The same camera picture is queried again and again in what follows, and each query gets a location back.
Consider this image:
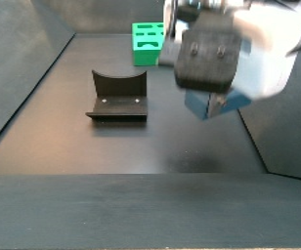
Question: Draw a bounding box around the green foam shape board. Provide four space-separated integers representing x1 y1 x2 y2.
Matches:
132 22 163 66

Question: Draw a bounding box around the black curved fixture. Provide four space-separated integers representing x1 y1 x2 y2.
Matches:
85 70 148 119

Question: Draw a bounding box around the blue rectangular block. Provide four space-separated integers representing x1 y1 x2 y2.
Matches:
184 90 251 120

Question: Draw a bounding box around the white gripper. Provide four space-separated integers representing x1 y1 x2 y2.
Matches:
157 0 301 117

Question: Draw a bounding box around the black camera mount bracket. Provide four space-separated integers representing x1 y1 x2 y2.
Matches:
173 29 241 94

